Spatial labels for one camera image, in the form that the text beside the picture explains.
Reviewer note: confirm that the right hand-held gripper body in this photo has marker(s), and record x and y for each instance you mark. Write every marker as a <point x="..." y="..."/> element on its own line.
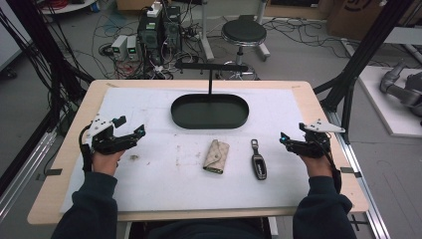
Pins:
<point x="312" y="144"/>

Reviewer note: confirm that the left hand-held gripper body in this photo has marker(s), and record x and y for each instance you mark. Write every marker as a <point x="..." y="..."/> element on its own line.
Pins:
<point x="106" y="142"/>

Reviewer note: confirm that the person's left hand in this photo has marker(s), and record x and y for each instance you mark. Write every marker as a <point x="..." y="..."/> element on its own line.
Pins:
<point x="105" y="162"/>

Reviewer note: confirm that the person's right hand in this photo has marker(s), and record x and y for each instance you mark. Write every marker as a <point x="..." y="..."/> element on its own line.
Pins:
<point x="316" y="166"/>

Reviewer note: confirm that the black car key fob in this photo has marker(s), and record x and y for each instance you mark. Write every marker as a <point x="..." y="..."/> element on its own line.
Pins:
<point x="258" y="166"/>

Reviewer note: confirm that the black tape piece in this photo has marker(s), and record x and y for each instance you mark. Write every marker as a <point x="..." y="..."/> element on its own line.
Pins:
<point x="53" y="172"/>
<point x="350" y="171"/>

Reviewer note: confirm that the white table mat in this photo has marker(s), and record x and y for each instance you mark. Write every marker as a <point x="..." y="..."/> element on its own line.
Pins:
<point x="159" y="189"/>

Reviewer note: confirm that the black oval tray with T-stand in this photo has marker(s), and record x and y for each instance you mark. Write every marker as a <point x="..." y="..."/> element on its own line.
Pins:
<point x="205" y="114"/>

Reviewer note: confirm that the beige key pouch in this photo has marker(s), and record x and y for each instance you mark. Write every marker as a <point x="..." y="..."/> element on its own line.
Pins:
<point x="216" y="156"/>

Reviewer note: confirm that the grey bench power supply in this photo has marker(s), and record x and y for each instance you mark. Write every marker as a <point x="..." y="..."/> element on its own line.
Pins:
<point x="119" y="46"/>
<point x="132" y="46"/>

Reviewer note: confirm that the white floor board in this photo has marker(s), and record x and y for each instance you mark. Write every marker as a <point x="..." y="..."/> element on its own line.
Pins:
<point x="384" y="106"/>

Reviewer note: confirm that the white table leg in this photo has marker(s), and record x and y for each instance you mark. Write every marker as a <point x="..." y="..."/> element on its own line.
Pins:
<point x="206" y="33"/>
<point x="262" y="46"/>

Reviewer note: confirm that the black computer tower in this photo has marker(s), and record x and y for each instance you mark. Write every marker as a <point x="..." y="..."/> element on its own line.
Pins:
<point x="149" y="36"/>
<point x="172" y="26"/>

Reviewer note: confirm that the black round stool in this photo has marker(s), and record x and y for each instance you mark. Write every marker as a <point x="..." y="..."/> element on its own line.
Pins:
<point x="244" y="31"/>

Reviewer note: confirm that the white power strip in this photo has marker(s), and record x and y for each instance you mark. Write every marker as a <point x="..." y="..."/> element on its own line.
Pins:
<point x="154" y="10"/>

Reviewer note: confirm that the cardboard box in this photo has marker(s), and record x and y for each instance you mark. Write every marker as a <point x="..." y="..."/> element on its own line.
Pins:
<point x="358" y="16"/>

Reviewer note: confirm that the aluminium rail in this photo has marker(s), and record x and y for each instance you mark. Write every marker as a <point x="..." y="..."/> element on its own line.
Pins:
<point x="23" y="169"/>
<point x="368" y="202"/>

